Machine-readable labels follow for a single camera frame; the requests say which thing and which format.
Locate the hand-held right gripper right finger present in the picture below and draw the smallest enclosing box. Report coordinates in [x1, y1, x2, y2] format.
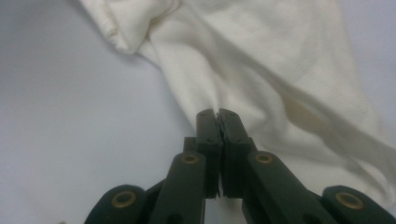
[219, 107, 340, 224]

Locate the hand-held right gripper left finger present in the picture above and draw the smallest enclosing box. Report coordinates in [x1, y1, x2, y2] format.
[148, 108, 224, 224]

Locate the white t-shirt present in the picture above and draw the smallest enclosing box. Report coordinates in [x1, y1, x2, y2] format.
[78, 0, 396, 216]

